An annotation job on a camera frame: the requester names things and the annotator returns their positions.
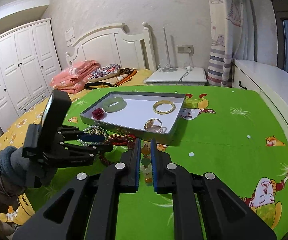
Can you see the wall power socket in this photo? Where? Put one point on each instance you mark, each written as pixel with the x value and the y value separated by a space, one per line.
pixel 185 49

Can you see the green cartoon tablecloth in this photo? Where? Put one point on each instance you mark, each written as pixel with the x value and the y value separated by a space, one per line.
pixel 230 143

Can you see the grey jewelry tray box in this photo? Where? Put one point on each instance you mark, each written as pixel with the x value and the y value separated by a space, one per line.
pixel 138 117

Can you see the white wardrobe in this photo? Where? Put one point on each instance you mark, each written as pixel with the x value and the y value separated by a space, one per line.
pixel 28 62

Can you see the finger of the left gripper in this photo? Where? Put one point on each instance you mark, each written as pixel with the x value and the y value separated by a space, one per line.
pixel 91 137
pixel 92 148

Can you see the patterned pillow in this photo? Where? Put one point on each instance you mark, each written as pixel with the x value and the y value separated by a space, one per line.
pixel 104 72

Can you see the white headboard bed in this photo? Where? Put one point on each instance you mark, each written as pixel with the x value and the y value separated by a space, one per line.
pixel 110 44

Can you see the gold bangle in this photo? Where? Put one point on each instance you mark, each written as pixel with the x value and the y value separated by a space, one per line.
pixel 163 107

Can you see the orange black folded cloth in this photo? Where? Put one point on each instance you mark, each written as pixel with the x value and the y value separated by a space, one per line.
pixel 124 76

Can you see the striped boat curtain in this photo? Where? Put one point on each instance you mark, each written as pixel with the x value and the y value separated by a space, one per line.
pixel 226 30

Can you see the red rose brooch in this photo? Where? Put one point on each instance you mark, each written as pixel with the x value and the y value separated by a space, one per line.
pixel 98 114

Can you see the white desk lamp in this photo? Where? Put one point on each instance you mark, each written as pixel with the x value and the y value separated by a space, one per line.
pixel 167 52

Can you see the grey gloved left hand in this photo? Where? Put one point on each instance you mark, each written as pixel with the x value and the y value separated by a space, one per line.
pixel 22 171

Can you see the white drawer cabinet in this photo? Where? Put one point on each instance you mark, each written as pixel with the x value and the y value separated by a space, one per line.
pixel 271 80

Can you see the pink folded blanket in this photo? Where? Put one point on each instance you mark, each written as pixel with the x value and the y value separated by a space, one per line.
pixel 73 79

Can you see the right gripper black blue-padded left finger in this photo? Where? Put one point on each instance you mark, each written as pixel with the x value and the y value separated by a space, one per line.
pixel 87 207

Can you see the white nightstand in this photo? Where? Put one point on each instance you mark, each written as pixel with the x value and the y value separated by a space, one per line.
pixel 186 76

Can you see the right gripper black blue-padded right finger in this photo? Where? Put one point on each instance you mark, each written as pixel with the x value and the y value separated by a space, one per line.
pixel 204 207

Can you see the green jade bangle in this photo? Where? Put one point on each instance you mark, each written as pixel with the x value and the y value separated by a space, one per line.
pixel 114 104

